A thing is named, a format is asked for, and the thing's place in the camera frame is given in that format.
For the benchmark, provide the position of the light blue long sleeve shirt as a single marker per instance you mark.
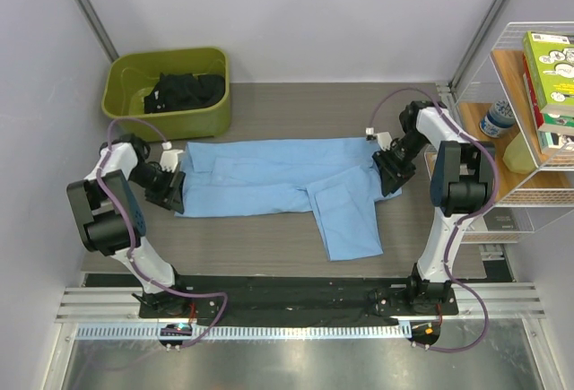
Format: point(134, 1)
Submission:
point(334, 179)

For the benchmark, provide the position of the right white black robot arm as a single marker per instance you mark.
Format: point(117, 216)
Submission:
point(462, 187)

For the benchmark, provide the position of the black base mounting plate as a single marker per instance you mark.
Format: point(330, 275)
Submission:
point(306, 301)

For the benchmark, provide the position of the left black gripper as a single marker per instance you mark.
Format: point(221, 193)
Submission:
point(169, 197)

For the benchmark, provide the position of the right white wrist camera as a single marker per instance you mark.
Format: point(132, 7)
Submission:
point(378, 141)

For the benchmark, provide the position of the blue white ceramic cup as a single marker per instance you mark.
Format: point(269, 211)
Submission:
point(498, 120)

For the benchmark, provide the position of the olive green plastic bin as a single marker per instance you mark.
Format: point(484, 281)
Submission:
point(133, 78)

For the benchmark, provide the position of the black clothes in bin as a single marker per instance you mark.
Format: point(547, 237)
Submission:
point(182, 92)

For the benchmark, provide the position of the green book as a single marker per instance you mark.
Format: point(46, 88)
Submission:
point(549, 58)

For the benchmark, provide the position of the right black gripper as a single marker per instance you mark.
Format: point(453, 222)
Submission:
point(393, 175)

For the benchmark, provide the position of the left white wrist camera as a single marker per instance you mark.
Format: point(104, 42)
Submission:
point(170, 157)

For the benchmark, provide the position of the teal book stack bottom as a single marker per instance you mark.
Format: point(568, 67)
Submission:
point(554, 131)

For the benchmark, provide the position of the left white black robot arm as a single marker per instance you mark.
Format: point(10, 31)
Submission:
point(110, 220)

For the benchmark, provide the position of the white wire shelf rack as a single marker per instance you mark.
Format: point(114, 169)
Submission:
point(536, 168)

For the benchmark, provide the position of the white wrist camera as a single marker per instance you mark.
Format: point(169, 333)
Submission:
point(170, 157)
point(378, 141)

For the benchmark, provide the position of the red book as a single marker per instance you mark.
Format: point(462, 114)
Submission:
point(536, 113)

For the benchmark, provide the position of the pale yellow green object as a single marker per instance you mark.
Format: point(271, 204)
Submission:
point(517, 157)

